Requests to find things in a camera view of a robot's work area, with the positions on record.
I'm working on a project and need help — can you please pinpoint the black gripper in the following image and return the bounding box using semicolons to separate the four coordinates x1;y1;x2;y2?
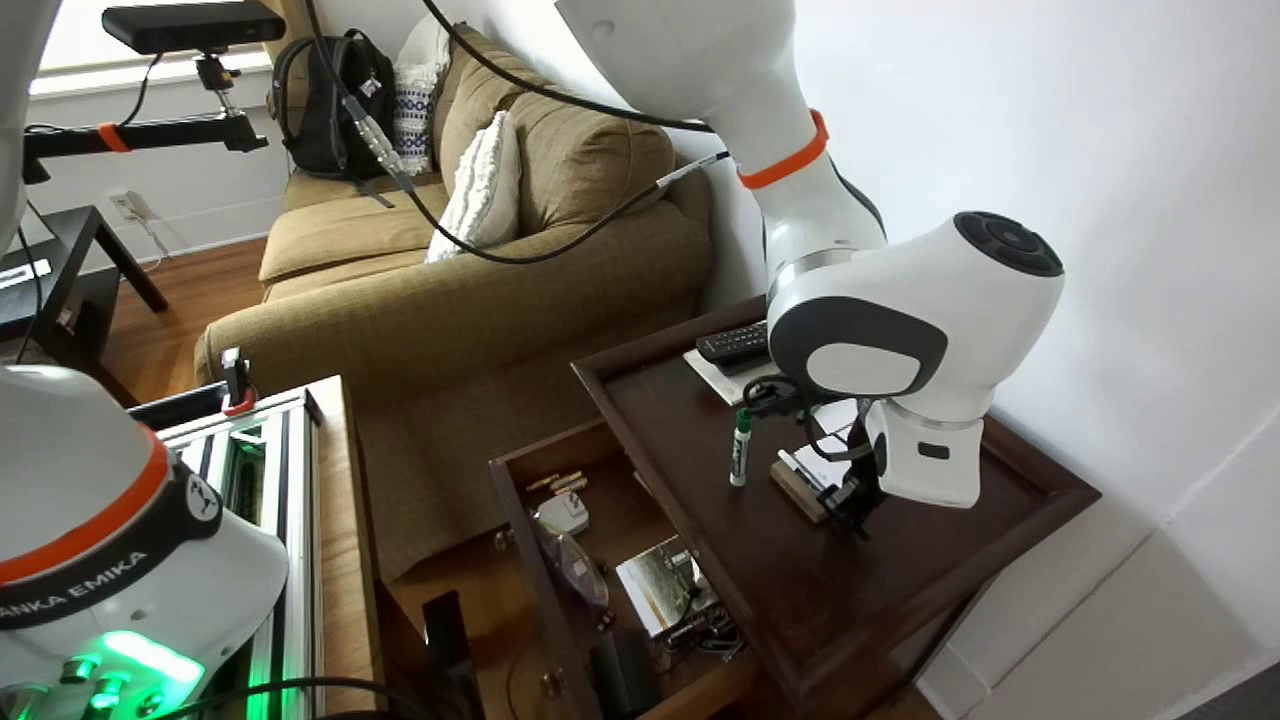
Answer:
798;396;892;534

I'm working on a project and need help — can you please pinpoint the black Expo marker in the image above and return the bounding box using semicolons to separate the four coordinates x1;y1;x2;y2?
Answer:
798;462;872;540

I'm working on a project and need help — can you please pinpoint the green capped marker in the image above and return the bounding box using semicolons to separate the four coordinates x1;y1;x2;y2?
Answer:
724;405;762;490

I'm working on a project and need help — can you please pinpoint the dark wooden nightstand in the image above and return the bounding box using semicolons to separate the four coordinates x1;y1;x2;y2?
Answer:
567;292;1103;714

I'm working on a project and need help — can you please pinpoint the white flat book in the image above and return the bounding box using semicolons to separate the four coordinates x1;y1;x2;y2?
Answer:
679;342;777;413

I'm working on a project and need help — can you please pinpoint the black TV remote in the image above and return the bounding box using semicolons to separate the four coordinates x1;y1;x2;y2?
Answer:
692;316;777;375

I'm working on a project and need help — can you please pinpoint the printed booklet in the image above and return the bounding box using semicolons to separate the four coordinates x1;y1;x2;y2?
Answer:
614;534;708;638

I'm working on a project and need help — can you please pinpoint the open wooden drawer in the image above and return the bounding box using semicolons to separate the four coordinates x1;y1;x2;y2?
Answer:
487;417;791;720

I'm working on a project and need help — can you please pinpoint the black object in drawer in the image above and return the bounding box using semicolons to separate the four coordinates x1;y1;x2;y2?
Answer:
586;626;662;720

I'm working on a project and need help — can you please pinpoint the white charger block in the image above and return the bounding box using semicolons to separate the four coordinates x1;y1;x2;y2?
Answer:
531;485;597;544

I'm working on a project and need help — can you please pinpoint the white throw pillow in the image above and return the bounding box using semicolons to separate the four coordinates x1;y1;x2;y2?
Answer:
420;108;530;268

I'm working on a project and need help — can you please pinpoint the olive brown sofa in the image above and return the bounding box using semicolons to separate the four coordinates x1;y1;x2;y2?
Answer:
192;15;753;413

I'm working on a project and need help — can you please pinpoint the wooden stand board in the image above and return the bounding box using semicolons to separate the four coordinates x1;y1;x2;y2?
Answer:
305;373;387;720

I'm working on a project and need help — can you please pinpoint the white striped cloth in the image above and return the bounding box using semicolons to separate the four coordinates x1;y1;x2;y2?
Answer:
387;6;458;180

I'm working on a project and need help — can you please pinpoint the black backpack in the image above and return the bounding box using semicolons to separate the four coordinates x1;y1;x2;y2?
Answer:
268;29;401;185

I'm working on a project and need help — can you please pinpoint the black side table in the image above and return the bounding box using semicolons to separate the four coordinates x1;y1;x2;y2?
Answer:
0;201;171;405

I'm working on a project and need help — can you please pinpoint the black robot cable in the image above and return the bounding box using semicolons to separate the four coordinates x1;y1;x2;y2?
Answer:
313;0;738;268

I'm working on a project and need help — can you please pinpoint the black base cable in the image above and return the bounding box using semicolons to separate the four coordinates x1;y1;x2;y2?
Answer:
155;673;404;720

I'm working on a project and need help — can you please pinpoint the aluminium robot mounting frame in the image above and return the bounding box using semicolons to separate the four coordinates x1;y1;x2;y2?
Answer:
123;375;334;720

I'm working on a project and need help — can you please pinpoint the black knob post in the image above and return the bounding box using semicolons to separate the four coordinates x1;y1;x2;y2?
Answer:
215;342;262;419

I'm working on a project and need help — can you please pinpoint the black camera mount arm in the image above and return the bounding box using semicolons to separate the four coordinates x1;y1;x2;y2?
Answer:
15;52;273;160

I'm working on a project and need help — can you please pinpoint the white wall outlet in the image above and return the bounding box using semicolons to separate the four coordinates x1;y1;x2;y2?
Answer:
103;188;155;227

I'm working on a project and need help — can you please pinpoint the black stereo camera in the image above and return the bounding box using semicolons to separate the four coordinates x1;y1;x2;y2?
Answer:
96;0;289;61

